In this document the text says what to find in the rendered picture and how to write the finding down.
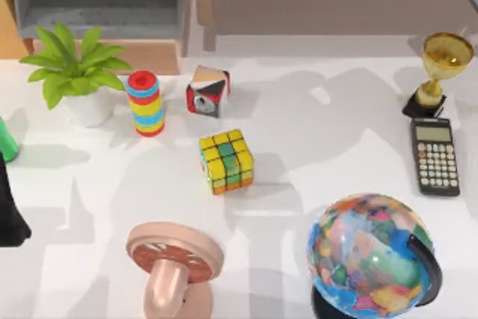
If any yellow green puzzle cube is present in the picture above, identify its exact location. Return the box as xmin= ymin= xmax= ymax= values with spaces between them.
xmin=198 ymin=128 xmax=255 ymax=196

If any red black white cube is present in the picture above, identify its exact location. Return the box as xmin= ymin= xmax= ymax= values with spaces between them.
xmin=185 ymin=64 xmax=232 ymax=120

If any stack of coloured rings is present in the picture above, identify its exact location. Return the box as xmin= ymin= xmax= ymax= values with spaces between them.
xmin=125 ymin=69 xmax=166 ymax=137

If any pale wooden cupboard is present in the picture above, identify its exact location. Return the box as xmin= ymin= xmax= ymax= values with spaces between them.
xmin=0 ymin=0 xmax=181 ymax=75

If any pink desk fan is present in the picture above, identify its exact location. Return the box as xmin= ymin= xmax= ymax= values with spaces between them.
xmin=125 ymin=221 xmax=226 ymax=319

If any green plant in white pot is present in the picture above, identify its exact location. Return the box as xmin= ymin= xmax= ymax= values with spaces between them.
xmin=18 ymin=22 xmax=134 ymax=128

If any colourful globe on black stand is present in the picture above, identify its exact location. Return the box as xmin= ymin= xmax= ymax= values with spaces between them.
xmin=306 ymin=193 xmax=444 ymax=319

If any black calculator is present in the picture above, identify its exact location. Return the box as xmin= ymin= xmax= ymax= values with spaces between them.
xmin=410 ymin=117 xmax=461 ymax=197

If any gold trophy on black base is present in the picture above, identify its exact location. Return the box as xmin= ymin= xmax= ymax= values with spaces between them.
xmin=401 ymin=27 xmax=475 ymax=120

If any green bottle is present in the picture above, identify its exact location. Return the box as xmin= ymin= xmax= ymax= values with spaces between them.
xmin=0 ymin=116 xmax=19 ymax=164

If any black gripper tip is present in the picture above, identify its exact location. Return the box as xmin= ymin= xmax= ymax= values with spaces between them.
xmin=0 ymin=151 xmax=32 ymax=248

